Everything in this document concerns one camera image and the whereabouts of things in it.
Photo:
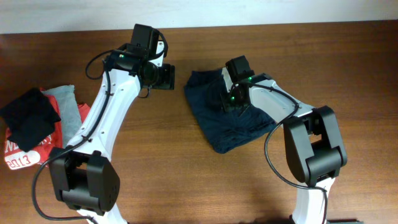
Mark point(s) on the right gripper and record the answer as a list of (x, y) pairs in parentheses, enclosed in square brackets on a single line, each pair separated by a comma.
[(227, 106)]

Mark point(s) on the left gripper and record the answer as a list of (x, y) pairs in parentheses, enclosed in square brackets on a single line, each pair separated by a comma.
[(168, 79)]

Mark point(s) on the dark blue shorts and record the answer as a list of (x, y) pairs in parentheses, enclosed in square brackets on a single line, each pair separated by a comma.
[(223, 130)]

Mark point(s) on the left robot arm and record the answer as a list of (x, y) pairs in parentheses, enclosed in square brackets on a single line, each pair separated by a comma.
[(82, 175)]

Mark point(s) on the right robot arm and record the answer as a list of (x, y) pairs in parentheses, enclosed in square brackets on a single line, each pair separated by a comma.
[(314, 147)]

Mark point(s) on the grey folded garment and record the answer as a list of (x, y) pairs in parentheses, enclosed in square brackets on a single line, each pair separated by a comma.
[(69, 113)]

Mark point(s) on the black folded garment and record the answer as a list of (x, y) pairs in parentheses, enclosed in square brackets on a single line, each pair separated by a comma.
[(31, 118)]

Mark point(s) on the red printed t-shirt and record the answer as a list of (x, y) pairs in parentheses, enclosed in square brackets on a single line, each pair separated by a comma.
[(15, 158)]

